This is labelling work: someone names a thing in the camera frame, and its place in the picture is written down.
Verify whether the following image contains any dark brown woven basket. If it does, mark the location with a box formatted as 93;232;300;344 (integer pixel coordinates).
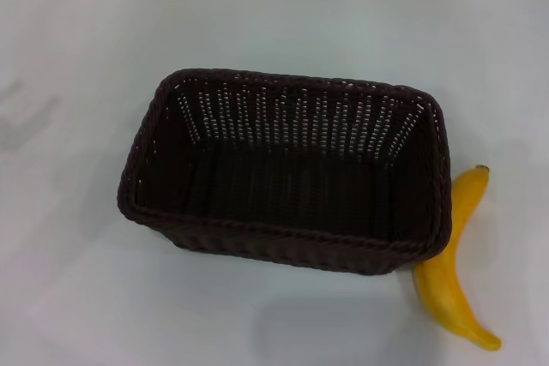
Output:
116;68;455;277

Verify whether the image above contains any yellow banana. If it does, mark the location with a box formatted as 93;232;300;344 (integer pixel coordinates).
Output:
412;164;503;351

